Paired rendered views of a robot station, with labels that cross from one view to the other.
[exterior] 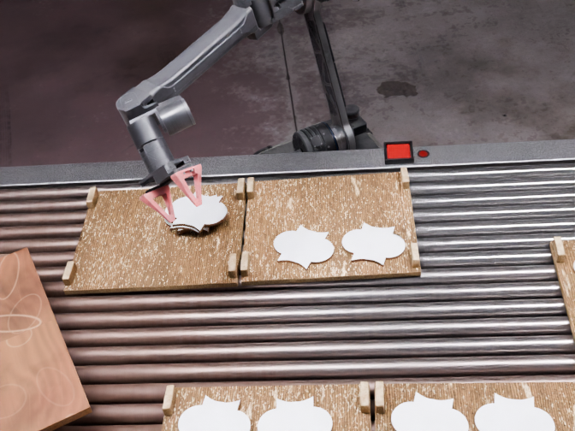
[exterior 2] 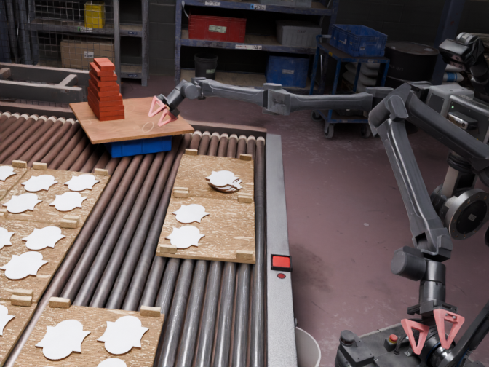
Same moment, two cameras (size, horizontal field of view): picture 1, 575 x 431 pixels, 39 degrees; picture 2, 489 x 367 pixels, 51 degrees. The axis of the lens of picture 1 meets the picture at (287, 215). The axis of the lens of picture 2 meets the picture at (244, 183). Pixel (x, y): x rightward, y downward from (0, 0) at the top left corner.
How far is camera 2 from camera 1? 2.20 m
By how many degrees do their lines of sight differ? 65
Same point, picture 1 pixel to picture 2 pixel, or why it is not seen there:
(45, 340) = (134, 132)
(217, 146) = not seen: hidden behind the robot
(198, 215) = (217, 178)
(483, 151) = (281, 306)
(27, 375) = (116, 129)
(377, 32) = not seen: outside the picture
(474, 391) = (55, 257)
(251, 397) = (93, 193)
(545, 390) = (39, 283)
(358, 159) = (277, 247)
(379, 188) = (239, 246)
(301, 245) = (191, 212)
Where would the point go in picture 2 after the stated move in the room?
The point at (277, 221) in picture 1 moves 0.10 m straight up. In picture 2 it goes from (215, 208) to (217, 186)
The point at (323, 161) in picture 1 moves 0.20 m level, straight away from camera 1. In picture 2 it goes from (276, 233) to (327, 236)
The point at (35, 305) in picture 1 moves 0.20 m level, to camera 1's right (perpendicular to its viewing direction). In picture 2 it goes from (156, 131) to (153, 148)
